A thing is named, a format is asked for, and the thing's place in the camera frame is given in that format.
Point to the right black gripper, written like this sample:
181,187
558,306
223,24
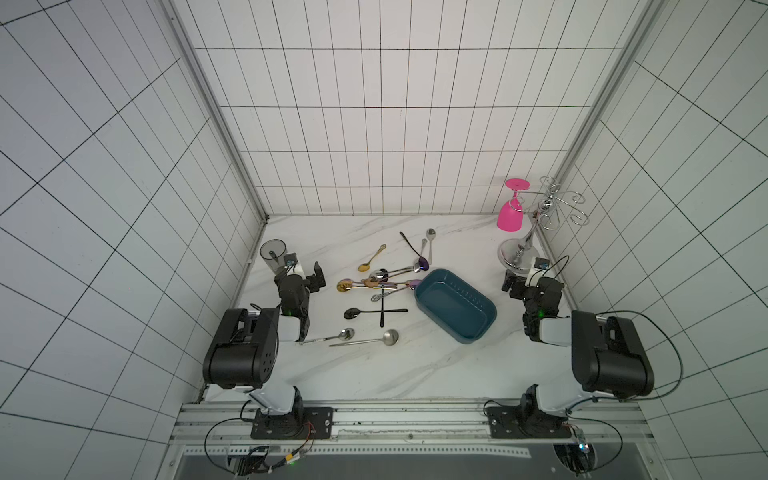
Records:
522,285

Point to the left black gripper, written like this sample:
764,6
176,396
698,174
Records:
311,279

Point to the teal plastic storage box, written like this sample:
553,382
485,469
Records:
457,307

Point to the silver plain spoon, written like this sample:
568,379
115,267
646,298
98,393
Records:
381,275

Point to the rainbow gold spoon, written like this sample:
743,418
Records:
389,285

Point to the dark purple long spoon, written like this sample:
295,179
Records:
414,249

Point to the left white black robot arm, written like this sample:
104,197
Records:
244,351

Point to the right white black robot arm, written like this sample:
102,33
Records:
607,357

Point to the small silver spoon front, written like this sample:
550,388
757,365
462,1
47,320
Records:
344,335

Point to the small gold ornate spoon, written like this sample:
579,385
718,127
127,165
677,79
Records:
364,267

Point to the large silver spoon front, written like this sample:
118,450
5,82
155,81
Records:
389,338

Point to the grey translucent cup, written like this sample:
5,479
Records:
273,254

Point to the chrome glass holder stand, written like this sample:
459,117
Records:
545,206

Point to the pink upside-down wine glass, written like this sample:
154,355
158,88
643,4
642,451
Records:
511,215

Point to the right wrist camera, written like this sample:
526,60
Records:
540,264

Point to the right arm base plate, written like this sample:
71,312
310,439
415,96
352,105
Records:
511,422

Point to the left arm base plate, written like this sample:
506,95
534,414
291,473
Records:
318,423

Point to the aluminium rail frame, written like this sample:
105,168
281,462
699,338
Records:
412,439

